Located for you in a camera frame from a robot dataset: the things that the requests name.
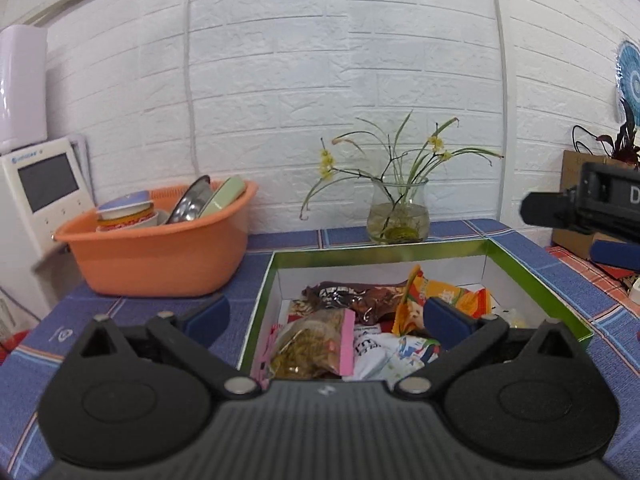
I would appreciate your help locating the glass vase with flowers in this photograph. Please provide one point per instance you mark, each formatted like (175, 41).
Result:
(398, 213)

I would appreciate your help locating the orange plastic basin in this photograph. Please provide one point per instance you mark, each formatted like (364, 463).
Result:
(186, 259)

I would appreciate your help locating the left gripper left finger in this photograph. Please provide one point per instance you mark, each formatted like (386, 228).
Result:
(207, 322)

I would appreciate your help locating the white illustrated snack bag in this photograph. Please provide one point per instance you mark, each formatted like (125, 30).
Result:
(384, 357)

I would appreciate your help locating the dark red leafy plant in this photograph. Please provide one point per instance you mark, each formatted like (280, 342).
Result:
(623, 147)

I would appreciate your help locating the green cardboard box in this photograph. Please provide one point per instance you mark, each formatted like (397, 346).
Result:
(477, 274)

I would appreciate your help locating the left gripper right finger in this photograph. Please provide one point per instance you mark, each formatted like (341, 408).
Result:
(445, 323)

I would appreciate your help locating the white screen appliance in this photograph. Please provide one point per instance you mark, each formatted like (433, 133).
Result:
(42, 187)

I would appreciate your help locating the instant noodle cup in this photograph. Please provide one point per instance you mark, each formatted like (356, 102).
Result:
(125, 212)

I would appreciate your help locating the pink clear dried snack bag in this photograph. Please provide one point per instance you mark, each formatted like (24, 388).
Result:
(318, 344)

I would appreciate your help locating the green plate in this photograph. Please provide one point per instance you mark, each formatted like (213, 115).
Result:
(226, 193)

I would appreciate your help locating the blue paper fan decoration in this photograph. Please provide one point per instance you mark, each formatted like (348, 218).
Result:
(627, 73)

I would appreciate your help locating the brown paper bag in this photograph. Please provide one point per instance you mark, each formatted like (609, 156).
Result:
(577, 243)

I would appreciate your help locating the white water purifier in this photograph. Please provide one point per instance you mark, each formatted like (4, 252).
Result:
(23, 86)

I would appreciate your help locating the metal bowl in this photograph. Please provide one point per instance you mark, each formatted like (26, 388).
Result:
(192, 202)

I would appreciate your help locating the orange snack packet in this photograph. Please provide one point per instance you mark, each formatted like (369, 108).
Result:
(409, 314)

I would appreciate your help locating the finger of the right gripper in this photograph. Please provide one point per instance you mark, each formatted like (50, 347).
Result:
(621, 255)

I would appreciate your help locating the dark red crinkly snack bag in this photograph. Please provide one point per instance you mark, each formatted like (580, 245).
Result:
(370, 302)

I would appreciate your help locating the blue checked tablecloth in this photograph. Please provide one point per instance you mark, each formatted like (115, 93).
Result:
(598, 299)

